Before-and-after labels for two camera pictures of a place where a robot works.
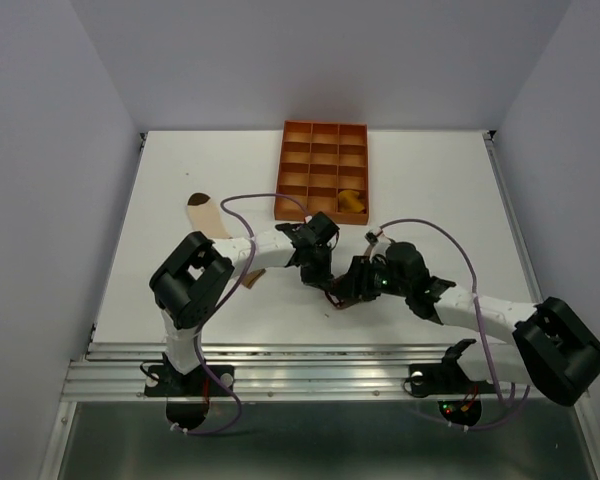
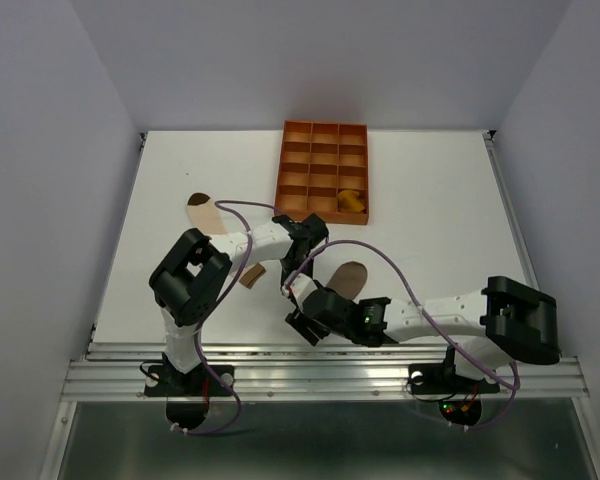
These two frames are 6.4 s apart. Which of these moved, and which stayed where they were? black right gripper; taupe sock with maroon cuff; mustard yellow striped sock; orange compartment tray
Moved: black right gripper
Stayed: mustard yellow striped sock; orange compartment tray; taupe sock with maroon cuff
